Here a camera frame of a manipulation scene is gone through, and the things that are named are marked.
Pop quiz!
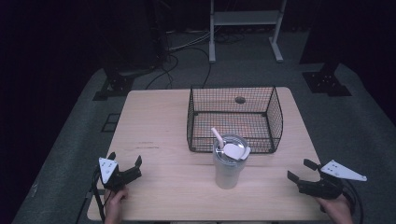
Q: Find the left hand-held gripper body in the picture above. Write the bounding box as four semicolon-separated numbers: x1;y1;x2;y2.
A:
98;157;143;192

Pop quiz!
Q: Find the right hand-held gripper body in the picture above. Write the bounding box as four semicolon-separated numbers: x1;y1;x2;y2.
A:
296;159;368;201

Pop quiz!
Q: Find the clear tumbler with lid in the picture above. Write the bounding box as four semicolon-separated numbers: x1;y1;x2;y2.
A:
212;133;252;190

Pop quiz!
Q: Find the black wire basket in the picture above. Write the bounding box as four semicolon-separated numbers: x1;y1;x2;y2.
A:
186;85;285;154

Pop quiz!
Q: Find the pale pink straw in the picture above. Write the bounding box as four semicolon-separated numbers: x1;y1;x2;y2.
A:
210;127;225;151

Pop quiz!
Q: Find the person's left hand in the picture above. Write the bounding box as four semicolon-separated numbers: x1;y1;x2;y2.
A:
104;186;130;224

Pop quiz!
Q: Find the person's right hand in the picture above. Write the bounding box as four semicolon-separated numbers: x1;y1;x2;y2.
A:
314;193;355;224

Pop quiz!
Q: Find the black stand base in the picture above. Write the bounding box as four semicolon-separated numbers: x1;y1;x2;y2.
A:
92;68;135;102
302;63;353;98

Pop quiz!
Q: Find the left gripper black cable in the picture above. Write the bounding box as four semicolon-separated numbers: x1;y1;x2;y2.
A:
91;167;107;224

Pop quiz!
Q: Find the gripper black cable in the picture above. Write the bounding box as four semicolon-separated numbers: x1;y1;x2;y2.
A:
341;178;365;224
91;167;107;224

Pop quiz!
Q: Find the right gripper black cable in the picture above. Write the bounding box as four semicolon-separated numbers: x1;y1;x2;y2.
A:
341;178;365;224

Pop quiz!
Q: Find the black floor cable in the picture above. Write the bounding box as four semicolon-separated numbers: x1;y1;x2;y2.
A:
144;46;213;91

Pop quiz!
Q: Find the grey floor cable bundle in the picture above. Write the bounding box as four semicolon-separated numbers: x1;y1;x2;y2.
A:
165;29;213;53

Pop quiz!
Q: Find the white metal stand frame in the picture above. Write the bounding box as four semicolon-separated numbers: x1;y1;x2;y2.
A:
208;0;289;64

